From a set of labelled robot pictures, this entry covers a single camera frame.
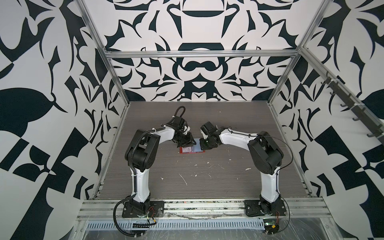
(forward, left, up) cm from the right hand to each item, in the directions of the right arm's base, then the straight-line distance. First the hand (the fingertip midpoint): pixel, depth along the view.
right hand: (202, 145), depth 95 cm
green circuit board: (-41, -30, -3) cm, 51 cm away
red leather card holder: (-3, +13, 0) cm, 14 cm away
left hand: (+2, +4, +2) cm, 5 cm away
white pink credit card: (-3, +10, 0) cm, 10 cm away
